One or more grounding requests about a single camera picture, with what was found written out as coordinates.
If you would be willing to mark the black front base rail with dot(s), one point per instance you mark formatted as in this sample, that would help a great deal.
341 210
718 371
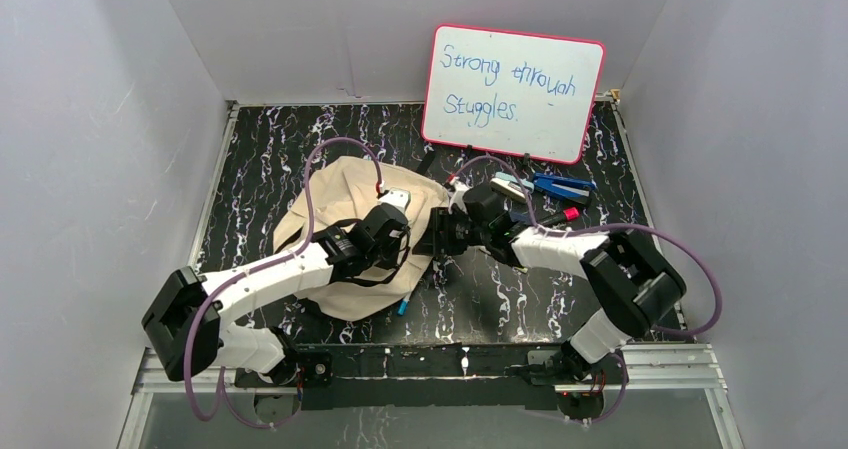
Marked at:
529 376

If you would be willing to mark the white marker blue cap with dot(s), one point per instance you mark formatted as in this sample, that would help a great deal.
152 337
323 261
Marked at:
402 308

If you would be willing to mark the beige canvas backpack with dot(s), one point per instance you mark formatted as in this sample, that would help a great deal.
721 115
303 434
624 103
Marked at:
345 189

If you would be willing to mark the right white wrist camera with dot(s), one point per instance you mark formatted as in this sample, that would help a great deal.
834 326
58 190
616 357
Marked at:
456 190

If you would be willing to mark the light blue white stapler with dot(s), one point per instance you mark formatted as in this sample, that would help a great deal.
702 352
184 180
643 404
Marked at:
511 187

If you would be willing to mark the blue black stapler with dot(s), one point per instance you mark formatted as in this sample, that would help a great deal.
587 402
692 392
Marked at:
572 191

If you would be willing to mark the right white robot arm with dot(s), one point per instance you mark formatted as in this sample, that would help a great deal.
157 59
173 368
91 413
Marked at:
633 283

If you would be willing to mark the red pink highlighter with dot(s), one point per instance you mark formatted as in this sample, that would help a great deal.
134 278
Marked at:
560 218

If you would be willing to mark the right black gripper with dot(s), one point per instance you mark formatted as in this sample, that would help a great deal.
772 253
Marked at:
436 242

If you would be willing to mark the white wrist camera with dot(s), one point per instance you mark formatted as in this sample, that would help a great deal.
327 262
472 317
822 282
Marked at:
456 190
397 198

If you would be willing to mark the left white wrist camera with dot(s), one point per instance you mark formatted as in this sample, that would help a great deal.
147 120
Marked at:
397 198

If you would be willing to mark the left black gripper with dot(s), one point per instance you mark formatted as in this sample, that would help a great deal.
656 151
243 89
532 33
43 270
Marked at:
395 235

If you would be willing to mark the pink framed whiteboard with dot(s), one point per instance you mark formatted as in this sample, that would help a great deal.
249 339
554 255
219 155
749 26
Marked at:
511 93

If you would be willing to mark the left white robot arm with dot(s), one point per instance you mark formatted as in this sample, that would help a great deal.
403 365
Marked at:
191 323

